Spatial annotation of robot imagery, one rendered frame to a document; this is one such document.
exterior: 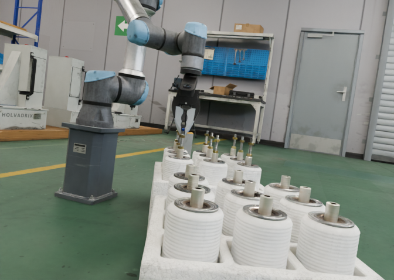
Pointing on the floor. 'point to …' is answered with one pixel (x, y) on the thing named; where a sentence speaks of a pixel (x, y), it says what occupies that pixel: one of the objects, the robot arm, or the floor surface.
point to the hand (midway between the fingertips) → (182, 130)
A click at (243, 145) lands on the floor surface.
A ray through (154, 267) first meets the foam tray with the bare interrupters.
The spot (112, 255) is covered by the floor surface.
